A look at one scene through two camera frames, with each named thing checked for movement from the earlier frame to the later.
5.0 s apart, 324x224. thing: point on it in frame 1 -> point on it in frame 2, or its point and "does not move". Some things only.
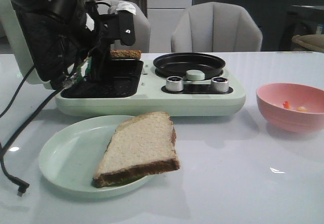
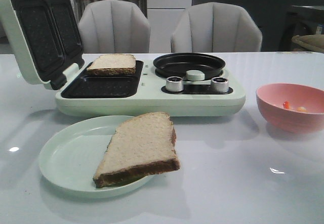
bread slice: [125, 53] -> [113, 64]
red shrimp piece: [286, 104] does not move
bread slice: [140, 145] does not move
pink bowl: [292, 108] does not move
